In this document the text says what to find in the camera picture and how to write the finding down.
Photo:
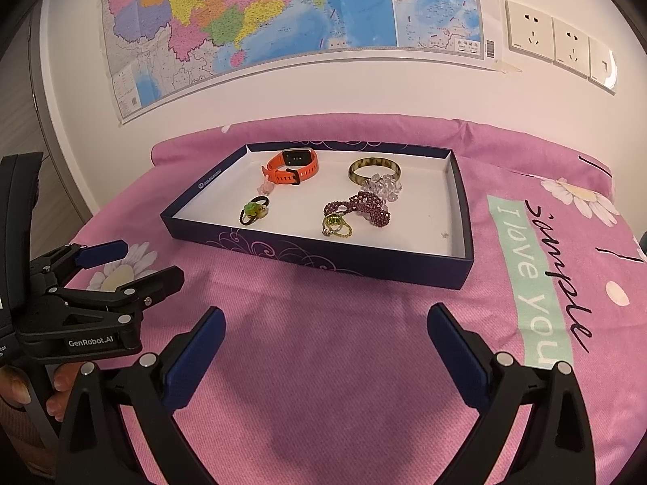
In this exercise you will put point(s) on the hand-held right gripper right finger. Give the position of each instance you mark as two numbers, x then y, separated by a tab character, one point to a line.
455	358

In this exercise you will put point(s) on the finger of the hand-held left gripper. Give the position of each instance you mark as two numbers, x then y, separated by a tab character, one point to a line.
108	251
156	283

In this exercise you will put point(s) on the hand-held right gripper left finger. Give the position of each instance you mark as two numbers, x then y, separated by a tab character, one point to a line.
199	358

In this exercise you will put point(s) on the navy box with white inside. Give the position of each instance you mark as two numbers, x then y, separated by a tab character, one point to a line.
424	212

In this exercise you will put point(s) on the orange smartwatch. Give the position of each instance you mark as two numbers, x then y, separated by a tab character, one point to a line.
275	174

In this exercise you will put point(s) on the tortoiseshell bangle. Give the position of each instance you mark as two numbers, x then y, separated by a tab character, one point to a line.
354	174

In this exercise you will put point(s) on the person's left hand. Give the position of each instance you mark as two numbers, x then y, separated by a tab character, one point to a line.
65	379

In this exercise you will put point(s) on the grey wardrobe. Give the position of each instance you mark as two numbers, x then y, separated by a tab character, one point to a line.
50	161

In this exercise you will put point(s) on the pink floral blanket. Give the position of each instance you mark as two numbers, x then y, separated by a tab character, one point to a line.
328	338

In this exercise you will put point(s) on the clear tape piece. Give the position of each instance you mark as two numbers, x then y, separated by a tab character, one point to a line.
508	66

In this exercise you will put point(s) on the colourful wall map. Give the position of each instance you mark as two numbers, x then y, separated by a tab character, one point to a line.
278	10

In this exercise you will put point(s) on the white wall socket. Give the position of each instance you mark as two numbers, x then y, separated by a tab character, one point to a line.
530	30
604	65
571	48

